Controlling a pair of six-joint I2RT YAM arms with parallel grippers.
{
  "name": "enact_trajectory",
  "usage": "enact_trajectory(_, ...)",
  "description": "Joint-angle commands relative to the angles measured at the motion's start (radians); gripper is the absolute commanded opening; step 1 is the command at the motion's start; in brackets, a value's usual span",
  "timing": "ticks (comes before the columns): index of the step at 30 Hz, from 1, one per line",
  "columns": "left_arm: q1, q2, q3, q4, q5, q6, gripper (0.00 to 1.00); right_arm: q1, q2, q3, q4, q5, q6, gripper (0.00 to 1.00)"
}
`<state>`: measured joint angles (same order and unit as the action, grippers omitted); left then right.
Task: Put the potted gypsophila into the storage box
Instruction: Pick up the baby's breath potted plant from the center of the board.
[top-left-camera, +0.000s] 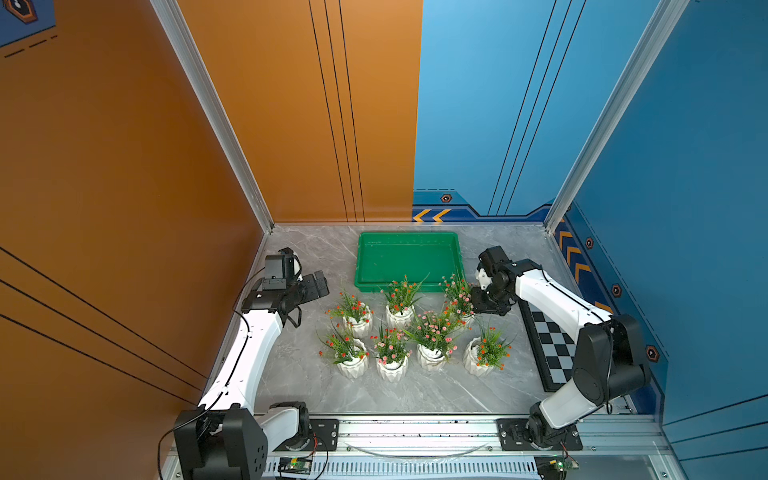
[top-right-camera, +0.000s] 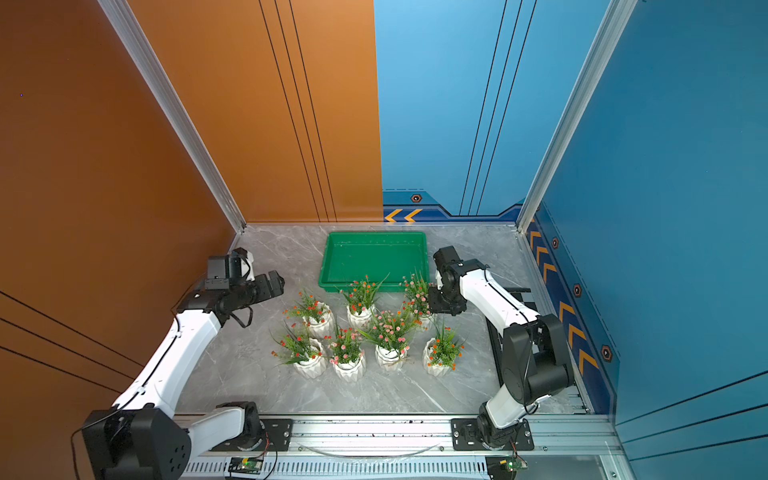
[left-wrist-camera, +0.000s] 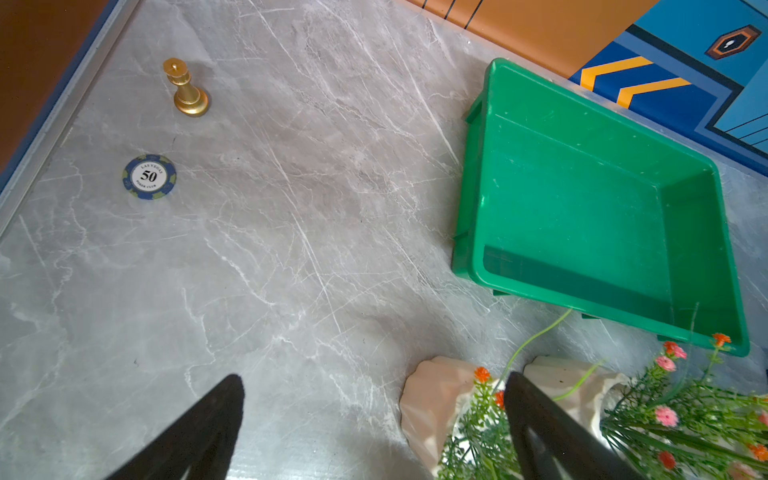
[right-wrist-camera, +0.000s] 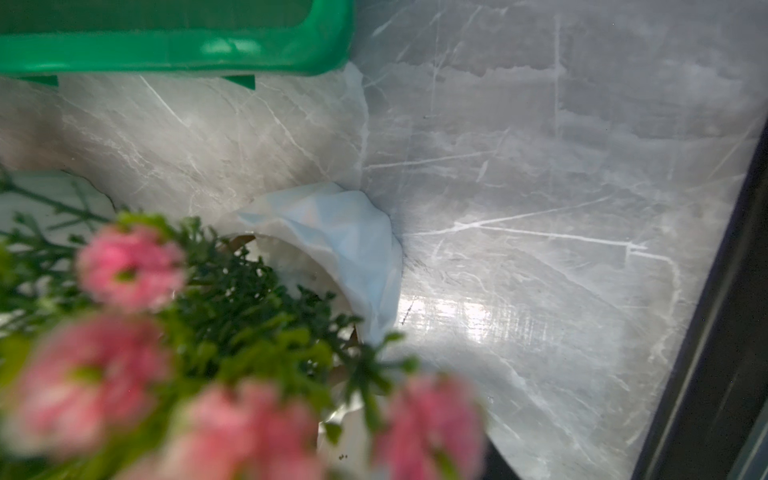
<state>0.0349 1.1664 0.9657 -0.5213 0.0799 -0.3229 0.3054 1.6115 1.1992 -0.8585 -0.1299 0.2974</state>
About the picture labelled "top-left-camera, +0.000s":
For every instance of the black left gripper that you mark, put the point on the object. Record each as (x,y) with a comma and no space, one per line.
(312,291)

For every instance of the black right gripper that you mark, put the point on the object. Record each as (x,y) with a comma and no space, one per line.
(478,306)

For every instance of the red flower pot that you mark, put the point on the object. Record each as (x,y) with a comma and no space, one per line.
(401,297)
(347,353)
(353,315)

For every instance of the orange flower pot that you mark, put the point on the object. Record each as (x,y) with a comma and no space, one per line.
(487,351)

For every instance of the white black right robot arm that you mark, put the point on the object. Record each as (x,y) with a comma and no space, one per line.
(609,362)

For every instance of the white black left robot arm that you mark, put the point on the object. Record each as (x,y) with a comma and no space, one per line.
(222,438)

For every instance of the green plastic storage tray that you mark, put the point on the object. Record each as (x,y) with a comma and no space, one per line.
(427,258)

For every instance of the pink flower pot large centre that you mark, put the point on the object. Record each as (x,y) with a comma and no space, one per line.
(435,334)

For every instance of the black white chessboard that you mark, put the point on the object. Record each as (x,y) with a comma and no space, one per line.
(553,349)

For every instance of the green circuit board left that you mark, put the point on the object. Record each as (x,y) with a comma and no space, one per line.
(296,466)

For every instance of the green circuit board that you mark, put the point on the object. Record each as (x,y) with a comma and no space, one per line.
(555,468)
(296,466)

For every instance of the green circuit board right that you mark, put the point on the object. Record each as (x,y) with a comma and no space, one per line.
(555,468)

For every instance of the white vented front panel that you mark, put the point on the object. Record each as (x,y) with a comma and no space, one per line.
(358,467)

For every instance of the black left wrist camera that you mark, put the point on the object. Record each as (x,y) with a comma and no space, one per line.
(280,270)

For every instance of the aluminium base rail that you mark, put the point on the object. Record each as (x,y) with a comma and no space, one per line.
(477,434)

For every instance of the aluminium corner post left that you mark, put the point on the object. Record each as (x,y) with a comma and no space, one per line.
(173,22)

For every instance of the aluminium corner post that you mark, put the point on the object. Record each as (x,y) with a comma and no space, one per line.
(655,35)
(173,22)

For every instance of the aluminium corner post right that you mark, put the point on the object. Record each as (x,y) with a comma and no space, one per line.
(655,35)

